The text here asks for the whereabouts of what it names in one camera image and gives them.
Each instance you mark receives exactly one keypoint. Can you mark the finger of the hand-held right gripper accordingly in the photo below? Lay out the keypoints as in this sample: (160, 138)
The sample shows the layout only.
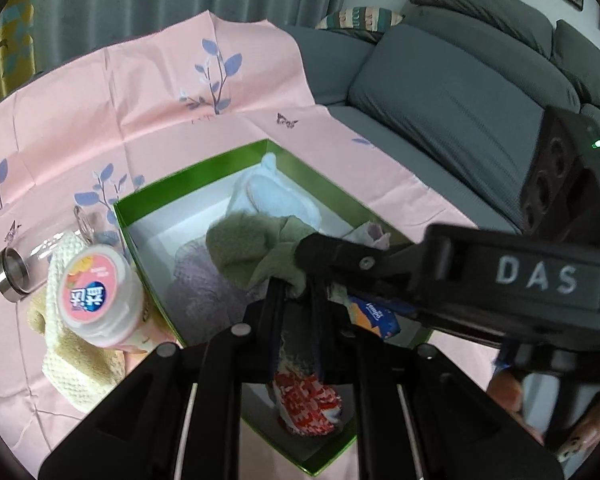
(340, 255)

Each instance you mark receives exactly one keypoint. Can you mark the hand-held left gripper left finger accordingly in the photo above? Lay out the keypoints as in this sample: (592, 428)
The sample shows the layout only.
(265, 330)

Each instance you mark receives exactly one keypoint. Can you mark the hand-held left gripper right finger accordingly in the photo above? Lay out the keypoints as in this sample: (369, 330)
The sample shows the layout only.
(330, 350)

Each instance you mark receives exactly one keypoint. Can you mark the green fluffy cloth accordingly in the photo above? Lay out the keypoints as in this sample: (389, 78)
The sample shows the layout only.
(245, 245)

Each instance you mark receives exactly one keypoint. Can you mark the green box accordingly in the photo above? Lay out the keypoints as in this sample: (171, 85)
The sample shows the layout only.
(200, 170)

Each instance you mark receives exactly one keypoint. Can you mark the person's right hand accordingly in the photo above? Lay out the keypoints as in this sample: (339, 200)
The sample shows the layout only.
(505, 391)

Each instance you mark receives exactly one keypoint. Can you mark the small pink white cloth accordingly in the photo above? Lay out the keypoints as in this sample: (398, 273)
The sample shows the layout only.
(372, 232)

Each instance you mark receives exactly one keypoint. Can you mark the blue orange tissue packet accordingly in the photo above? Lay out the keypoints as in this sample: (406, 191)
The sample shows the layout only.
(375, 317)

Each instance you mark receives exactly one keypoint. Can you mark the red white printed pouch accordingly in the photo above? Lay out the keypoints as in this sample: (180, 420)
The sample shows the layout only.
(305, 400)

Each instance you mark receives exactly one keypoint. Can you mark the purple mesh cloth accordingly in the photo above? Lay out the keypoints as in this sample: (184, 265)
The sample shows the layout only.
(200, 280)

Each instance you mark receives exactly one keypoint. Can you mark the pink gum jar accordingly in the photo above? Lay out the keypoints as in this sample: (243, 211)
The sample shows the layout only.
(100, 290)

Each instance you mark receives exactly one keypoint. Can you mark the grey sofa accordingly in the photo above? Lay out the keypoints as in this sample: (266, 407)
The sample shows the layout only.
(455, 100)

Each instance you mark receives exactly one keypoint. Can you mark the yellow white checked towel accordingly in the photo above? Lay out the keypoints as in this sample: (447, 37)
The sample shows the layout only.
(75, 365)

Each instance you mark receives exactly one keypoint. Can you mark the pink printed sheet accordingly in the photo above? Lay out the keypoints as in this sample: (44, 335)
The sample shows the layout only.
(180, 85)

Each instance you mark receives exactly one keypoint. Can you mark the striped patterned cushion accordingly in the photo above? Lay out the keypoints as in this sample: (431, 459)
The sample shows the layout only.
(360, 17)

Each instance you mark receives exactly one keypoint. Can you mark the clear glass bottle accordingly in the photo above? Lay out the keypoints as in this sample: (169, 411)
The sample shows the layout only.
(12, 270)

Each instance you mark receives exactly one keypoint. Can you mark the yellow printed cloth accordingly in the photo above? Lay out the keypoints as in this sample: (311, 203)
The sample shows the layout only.
(10, 35)

